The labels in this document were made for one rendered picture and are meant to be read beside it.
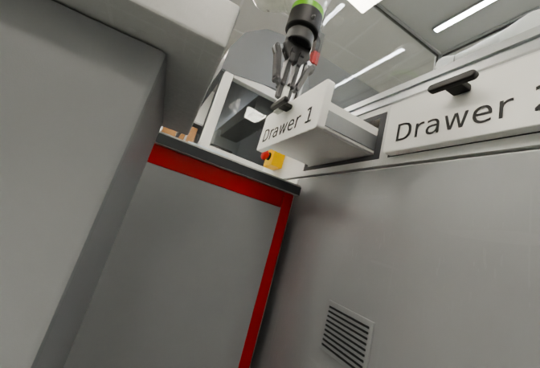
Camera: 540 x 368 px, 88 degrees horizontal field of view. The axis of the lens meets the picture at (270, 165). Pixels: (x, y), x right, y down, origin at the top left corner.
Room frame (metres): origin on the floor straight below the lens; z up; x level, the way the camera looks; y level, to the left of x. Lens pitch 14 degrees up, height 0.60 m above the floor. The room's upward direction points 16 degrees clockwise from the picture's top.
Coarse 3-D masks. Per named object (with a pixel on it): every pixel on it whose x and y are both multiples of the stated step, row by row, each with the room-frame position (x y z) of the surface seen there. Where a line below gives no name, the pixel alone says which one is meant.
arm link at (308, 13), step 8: (296, 8) 0.61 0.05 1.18; (304, 8) 0.60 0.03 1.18; (312, 8) 0.60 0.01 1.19; (296, 16) 0.60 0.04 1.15; (304, 16) 0.60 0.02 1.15; (312, 16) 0.60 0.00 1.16; (320, 16) 0.61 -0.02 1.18; (288, 24) 0.62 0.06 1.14; (296, 24) 0.62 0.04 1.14; (304, 24) 0.61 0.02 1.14; (312, 24) 0.60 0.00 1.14; (320, 24) 0.62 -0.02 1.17
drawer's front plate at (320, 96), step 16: (304, 96) 0.56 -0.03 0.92; (320, 96) 0.50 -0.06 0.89; (272, 112) 0.71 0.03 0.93; (288, 112) 0.62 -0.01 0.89; (304, 112) 0.55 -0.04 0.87; (320, 112) 0.49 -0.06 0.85; (272, 128) 0.68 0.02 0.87; (288, 128) 0.60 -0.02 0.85; (304, 128) 0.53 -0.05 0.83; (320, 128) 0.49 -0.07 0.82; (272, 144) 0.66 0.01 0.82
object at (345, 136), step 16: (336, 112) 0.52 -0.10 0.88; (336, 128) 0.52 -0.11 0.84; (352, 128) 0.54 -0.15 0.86; (368, 128) 0.56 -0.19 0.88; (288, 144) 0.66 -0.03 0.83; (304, 144) 0.63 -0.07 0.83; (320, 144) 0.60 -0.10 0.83; (336, 144) 0.58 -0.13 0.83; (352, 144) 0.55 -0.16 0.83; (368, 144) 0.56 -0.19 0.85; (304, 160) 0.76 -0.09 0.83; (320, 160) 0.72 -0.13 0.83; (336, 160) 0.68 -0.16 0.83
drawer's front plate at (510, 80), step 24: (504, 72) 0.34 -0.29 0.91; (528, 72) 0.31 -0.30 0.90; (432, 96) 0.43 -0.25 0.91; (456, 96) 0.39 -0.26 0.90; (480, 96) 0.36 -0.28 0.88; (504, 96) 0.33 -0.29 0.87; (528, 96) 0.31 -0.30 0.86; (408, 120) 0.47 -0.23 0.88; (456, 120) 0.39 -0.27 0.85; (480, 120) 0.36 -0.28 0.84; (504, 120) 0.33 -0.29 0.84; (528, 120) 0.31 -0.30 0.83; (384, 144) 0.52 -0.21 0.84; (408, 144) 0.47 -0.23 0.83; (432, 144) 0.42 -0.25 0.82; (456, 144) 0.40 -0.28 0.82
